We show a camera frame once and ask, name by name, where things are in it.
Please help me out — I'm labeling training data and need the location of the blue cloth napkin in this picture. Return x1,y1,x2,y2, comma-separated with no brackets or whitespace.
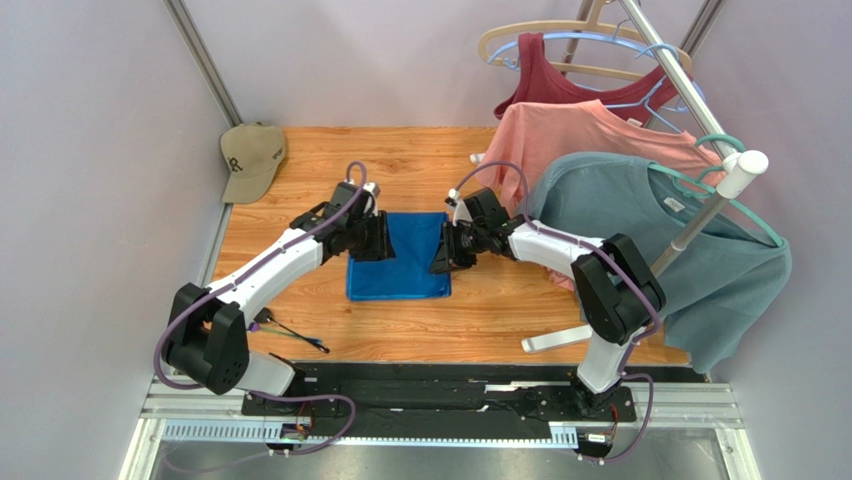
346,212,452,302

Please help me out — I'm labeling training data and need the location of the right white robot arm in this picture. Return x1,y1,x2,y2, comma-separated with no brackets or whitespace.
429,215,666,394

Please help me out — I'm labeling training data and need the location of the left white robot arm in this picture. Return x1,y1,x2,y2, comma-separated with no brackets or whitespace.
154,210,395,397

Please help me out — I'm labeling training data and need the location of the salmon pink t-shirt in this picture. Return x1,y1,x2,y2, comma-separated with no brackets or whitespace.
475,100,726,256

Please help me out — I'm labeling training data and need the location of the black spoon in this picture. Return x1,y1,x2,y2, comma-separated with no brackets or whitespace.
254,308,300,334

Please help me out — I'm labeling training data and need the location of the beige baseball cap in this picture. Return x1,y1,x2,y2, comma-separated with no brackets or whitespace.
220,122,287,204

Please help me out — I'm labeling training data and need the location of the black fork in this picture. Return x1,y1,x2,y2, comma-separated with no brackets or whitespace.
248,322,331,354

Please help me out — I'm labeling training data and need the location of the maroon tank top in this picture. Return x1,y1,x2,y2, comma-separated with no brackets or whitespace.
494,33,679,124

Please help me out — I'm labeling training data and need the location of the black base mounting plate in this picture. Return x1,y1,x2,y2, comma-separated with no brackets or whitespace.
237,362,638,440

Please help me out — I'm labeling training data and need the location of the teal green hanger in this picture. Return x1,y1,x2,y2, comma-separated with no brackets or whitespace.
649,133,786,251

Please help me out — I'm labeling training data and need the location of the light blue hanger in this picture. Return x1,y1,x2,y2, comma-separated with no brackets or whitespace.
485,33,707,134

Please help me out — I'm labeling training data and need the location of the beige wooden hanger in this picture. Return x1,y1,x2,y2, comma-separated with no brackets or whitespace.
477,1,659,81

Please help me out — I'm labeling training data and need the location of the teal t-shirt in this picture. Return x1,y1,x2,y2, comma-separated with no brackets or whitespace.
528,152,792,374

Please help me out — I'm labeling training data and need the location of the metal clothes rack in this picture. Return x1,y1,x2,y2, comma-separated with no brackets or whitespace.
467,0,770,354

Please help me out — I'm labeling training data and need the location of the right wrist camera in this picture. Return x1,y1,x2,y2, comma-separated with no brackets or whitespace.
445,188,510,230

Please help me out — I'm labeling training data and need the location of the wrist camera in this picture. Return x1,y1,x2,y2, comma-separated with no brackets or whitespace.
325,181,380,219
445,188,510,230

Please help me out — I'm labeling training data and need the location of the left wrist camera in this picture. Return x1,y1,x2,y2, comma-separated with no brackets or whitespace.
325,181,380,219

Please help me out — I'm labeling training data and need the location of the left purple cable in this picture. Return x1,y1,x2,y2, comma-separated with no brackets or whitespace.
152,160,369,467

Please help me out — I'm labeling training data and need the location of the aluminium frame rail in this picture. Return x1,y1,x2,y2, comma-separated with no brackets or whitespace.
141,381,751,456

